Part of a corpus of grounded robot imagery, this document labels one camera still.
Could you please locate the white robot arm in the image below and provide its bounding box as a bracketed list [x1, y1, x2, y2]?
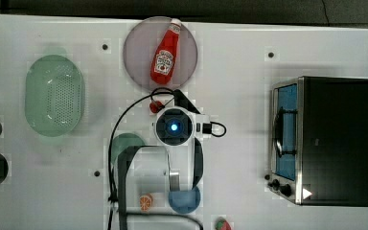
[114, 106, 212, 230]

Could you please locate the black toaster oven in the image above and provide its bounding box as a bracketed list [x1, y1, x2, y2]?
[264, 76, 368, 207]

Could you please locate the red plush ketchup bottle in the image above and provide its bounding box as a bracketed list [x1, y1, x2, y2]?
[150, 18, 181, 85]

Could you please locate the grey round plate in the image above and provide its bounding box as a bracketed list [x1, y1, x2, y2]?
[123, 16, 197, 90]

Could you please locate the blue cup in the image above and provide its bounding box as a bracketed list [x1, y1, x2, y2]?
[169, 187, 201, 214]

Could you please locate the orange slice toy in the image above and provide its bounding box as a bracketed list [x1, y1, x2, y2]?
[139, 194, 153, 212]

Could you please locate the strawberry toy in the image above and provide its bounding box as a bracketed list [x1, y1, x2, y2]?
[214, 217, 232, 230]

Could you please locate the green plastic colander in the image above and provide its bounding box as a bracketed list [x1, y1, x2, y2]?
[24, 47, 85, 144]

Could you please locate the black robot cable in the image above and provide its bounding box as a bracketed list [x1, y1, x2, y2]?
[106, 87, 228, 230]

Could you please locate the green cup with handle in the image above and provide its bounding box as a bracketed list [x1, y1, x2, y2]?
[111, 133, 145, 163]

